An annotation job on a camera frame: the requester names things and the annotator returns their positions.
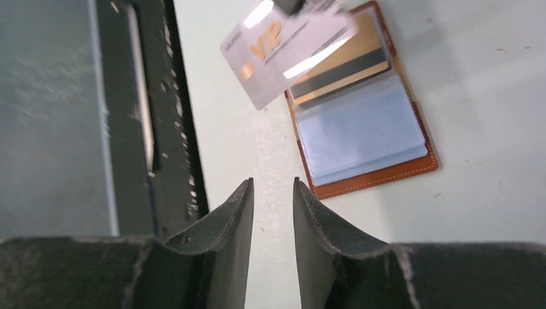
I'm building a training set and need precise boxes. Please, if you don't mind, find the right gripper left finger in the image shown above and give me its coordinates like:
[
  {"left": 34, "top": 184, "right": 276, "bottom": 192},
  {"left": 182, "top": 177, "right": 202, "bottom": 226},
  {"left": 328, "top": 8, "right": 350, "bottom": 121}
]
[{"left": 1, "top": 178, "right": 254, "bottom": 308}]

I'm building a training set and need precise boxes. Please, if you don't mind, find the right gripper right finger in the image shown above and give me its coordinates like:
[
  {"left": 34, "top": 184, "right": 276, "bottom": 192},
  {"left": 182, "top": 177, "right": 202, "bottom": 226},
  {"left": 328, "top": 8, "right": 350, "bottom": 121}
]
[{"left": 293, "top": 179, "right": 545, "bottom": 308}]

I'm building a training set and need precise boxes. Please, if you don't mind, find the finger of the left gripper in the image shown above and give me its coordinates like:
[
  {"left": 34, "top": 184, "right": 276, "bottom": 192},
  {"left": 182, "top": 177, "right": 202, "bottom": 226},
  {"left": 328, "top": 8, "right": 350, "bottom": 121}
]
[{"left": 273, "top": 0, "right": 306, "bottom": 15}]

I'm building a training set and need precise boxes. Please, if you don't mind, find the silver VIP credit card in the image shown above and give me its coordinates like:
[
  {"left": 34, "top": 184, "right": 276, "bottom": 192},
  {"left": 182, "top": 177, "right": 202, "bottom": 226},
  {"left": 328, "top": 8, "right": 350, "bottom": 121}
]
[{"left": 220, "top": 1, "right": 357, "bottom": 110}]

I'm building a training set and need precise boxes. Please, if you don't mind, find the gold card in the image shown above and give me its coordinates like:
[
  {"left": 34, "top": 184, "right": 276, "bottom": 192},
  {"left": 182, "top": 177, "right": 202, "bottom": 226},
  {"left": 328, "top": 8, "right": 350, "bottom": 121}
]
[{"left": 290, "top": 12, "right": 390, "bottom": 105}]

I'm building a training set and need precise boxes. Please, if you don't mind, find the brown leather card holder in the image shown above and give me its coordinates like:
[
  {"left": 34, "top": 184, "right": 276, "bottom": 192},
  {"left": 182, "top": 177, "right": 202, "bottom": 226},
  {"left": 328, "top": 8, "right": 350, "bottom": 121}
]
[{"left": 285, "top": 1, "right": 439, "bottom": 200}]

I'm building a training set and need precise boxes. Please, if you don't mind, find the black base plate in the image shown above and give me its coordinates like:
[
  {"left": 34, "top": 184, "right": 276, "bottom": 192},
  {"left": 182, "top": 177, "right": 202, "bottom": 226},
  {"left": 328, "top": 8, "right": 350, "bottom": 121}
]
[{"left": 95, "top": 1, "right": 209, "bottom": 239}]

